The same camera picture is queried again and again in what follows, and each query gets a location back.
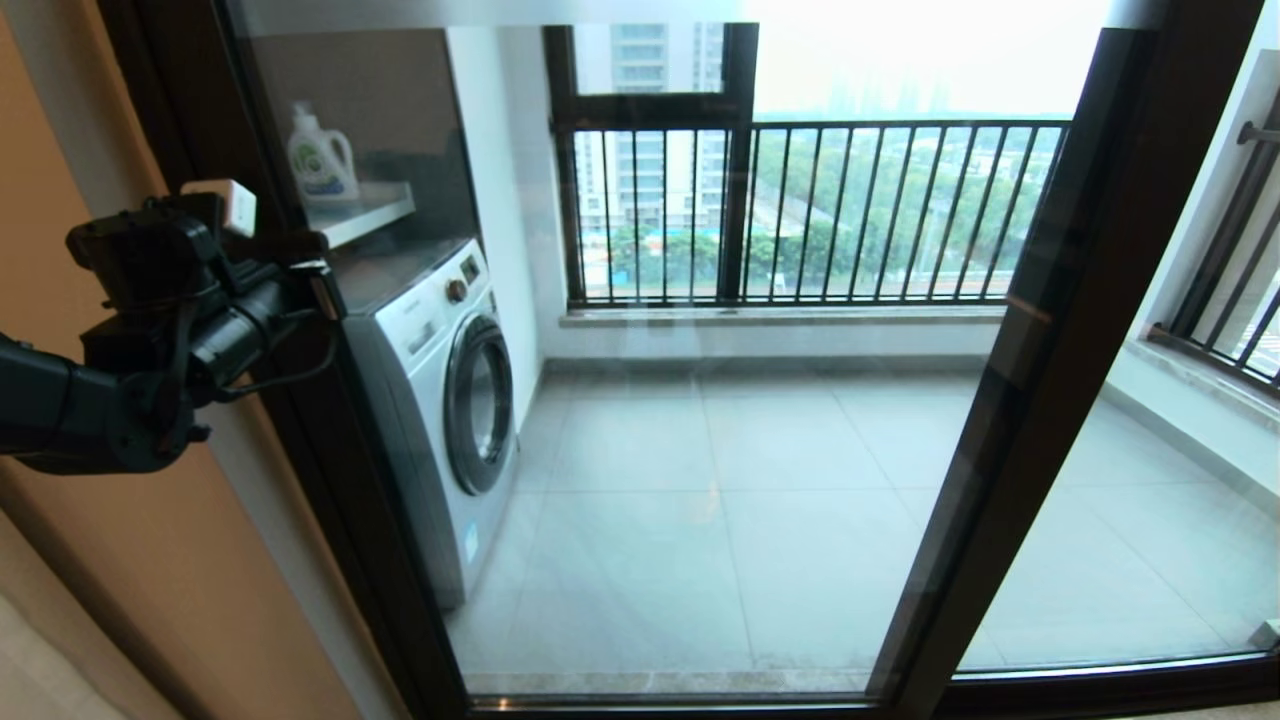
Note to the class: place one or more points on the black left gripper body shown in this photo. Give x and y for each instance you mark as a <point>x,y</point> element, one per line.
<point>230,330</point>

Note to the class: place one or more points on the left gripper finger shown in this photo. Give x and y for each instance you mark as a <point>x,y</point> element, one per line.
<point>320,285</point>
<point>235,205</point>

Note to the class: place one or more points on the dark-framed sliding glass door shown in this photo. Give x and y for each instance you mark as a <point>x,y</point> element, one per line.
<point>130,40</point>

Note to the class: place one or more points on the white detergent bottle green label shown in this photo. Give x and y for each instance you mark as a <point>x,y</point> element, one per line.
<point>320,165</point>

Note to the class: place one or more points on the white front-load washing machine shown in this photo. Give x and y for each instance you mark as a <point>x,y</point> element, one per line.
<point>430,400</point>

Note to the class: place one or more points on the dark brown niche panel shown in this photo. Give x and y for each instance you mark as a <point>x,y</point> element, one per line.
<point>410,90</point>

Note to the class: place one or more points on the long grey stone sill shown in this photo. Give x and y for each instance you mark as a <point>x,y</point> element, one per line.
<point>780,318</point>

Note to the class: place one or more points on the long black balcony railing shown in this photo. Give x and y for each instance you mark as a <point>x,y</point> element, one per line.
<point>900,125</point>

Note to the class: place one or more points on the dark brown fixed glass door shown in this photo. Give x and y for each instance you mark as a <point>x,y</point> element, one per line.
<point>1112,80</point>

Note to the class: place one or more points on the short grey stone sill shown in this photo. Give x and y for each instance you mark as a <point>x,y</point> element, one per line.
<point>1200,395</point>

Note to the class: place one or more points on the white wall shelf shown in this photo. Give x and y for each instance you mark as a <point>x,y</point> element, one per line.
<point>365,212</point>

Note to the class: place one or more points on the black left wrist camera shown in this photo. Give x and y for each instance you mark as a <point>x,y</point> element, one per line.
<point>145,250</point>

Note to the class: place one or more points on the black balcony window frame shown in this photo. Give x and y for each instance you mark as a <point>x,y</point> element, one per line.
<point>738,200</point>

